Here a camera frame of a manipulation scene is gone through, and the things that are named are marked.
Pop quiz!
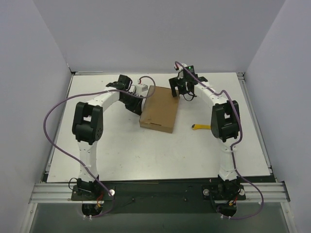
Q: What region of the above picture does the brown cardboard express box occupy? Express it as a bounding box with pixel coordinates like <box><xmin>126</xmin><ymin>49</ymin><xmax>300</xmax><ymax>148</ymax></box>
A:
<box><xmin>139</xmin><ymin>85</ymin><xmax>179</xmax><ymax>133</ymax></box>

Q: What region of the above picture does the yellow utility knife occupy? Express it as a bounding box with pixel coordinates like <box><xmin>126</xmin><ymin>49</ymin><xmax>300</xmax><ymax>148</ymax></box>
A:
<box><xmin>191</xmin><ymin>124</ymin><xmax>211</xmax><ymax>130</ymax></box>

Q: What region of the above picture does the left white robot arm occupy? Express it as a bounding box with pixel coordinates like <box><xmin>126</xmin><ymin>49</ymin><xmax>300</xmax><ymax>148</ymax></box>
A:
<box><xmin>72</xmin><ymin>75</ymin><xmax>148</xmax><ymax>200</ymax></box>

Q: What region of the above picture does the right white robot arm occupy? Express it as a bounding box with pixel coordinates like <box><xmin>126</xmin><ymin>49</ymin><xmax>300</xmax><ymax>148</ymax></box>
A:
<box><xmin>169</xmin><ymin>61</ymin><xmax>242</xmax><ymax>182</ymax></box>

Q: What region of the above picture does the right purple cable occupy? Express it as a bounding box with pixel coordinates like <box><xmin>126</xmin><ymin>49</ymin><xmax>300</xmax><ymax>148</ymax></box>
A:
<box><xmin>174</xmin><ymin>61</ymin><xmax>265</xmax><ymax>220</ymax></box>

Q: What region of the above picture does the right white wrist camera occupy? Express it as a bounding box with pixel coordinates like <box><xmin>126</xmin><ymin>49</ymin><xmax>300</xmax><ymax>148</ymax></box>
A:
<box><xmin>174</xmin><ymin>64</ymin><xmax>185</xmax><ymax>80</ymax></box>

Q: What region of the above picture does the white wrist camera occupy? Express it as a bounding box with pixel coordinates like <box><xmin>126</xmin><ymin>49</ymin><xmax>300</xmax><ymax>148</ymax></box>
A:
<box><xmin>134</xmin><ymin>83</ymin><xmax>149</xmax><ymax>96</ymax></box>
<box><xmin>174</xmin><ymin>64</ymin><xmax>185</xmax><ymax>80</ymax></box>

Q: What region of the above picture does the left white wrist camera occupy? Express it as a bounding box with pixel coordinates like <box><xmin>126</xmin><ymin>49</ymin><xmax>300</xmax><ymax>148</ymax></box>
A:
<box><xmin>134</xmin><ymin>83</ymin><xmax>149</xmax><ymax>96</ymax></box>

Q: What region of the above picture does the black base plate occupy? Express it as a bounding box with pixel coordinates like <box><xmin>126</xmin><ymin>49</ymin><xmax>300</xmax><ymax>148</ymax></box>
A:
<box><xmin>70</xmin><ymin>181</ymin><xmax>246</xmax><ymax>216</ymax></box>

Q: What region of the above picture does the aluminium front rail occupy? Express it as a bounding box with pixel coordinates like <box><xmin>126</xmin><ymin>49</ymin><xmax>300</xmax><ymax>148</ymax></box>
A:
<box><xmin>29</xmin><ymin>183</ymin><xmax>290</xmax><ymax>204</ymax></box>

